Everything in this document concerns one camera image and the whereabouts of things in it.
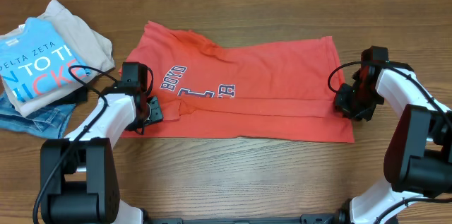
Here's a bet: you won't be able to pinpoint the red printed t-shirt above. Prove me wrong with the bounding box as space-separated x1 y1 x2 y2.
128 22 354 143

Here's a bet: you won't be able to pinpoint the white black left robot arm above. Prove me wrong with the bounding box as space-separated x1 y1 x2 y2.
32 62 163 223

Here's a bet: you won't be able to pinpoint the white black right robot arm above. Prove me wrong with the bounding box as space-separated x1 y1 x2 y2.
326 46 451 224

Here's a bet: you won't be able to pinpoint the black folded garment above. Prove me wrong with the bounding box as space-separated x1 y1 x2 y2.
52 86 88 105

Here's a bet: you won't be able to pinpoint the beige folded garment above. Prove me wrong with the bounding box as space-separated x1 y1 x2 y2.
5 0 115 117

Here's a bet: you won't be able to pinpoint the folded blue jeans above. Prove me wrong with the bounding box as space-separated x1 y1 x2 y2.
1 93 76 139

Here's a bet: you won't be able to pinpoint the light blue folded t-shirt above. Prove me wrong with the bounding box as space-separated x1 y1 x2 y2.
1 18 91 102

